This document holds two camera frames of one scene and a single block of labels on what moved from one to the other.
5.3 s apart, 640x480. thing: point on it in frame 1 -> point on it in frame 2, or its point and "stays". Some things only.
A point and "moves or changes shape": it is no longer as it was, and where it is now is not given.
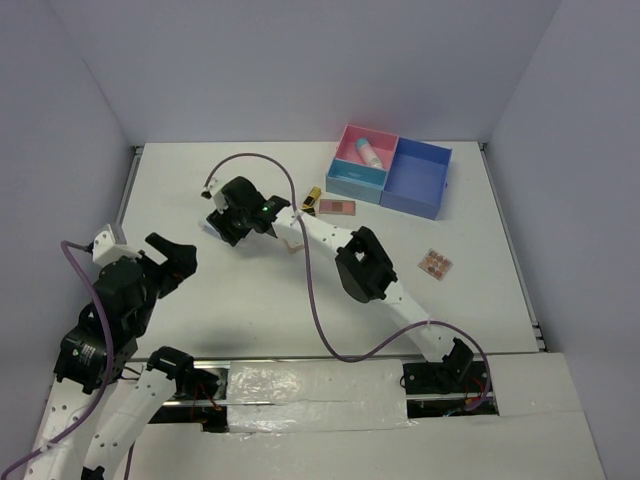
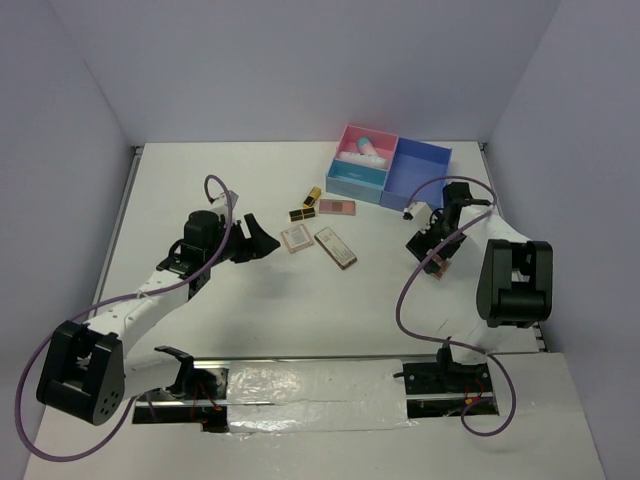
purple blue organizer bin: (417, 177) stays
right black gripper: (221, 224) -> (422, 243)
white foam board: (349, 420) stays
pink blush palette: (337, 207) stays
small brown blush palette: (435, 264) stays
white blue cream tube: (205, 227) moves or changes shape
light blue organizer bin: (355, 180) stays
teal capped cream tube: (367, 153) stays
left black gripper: (182, 258) -> (257, 246)
